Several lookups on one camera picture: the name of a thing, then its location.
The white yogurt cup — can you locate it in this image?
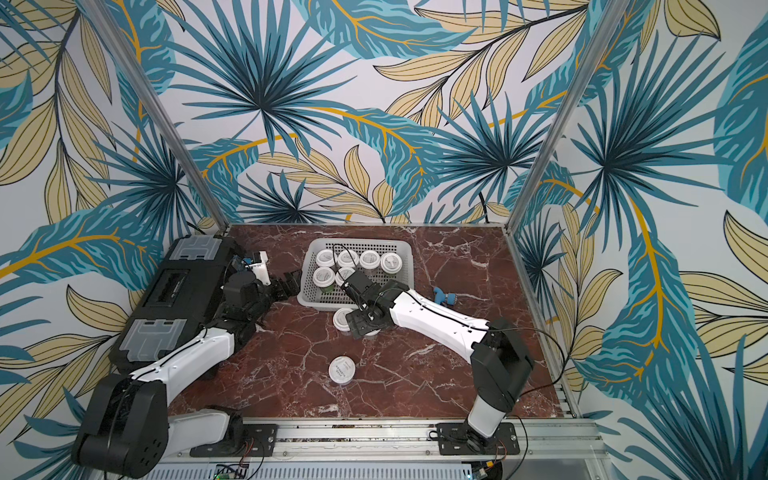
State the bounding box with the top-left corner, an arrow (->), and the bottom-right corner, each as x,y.
336,249 -> 359,269
335,267 -> 355,287
315,248 -> 337,270
359,250 -> 381,273
380,252 -> 403,276
332,307 -> 352,335
328,356 -> 356,386
312,266 -> 336,293

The white plastic basket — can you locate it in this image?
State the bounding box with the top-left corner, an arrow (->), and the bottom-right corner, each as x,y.
296,237 -> 416,313

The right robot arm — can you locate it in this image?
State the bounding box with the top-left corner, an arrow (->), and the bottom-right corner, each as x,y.
341,271 -> 535,441

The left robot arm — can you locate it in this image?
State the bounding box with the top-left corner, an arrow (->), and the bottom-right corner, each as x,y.
71,270 -> 302,479

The black toolbox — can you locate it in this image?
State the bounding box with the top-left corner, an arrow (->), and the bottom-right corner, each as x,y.
109,235 -> 244,374

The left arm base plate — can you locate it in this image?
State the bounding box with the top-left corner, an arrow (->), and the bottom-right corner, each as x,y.
190,424 -> 278,458

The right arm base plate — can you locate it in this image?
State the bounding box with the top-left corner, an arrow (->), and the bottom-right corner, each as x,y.
428,422 -> 521,457

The left aluminium corner post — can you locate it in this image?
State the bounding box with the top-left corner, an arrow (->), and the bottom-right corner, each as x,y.
82,0 -> 230,233

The aluminium corner post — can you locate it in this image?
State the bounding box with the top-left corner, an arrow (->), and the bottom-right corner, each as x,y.
505,1 -> 629,238
82,0 -> 230,233

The aluminium rail frame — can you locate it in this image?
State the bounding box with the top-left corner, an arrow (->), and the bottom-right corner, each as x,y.
142,417 -> 618,479

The right aluminium corner post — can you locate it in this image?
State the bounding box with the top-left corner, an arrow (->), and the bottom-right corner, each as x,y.
505,1 -> 629,238

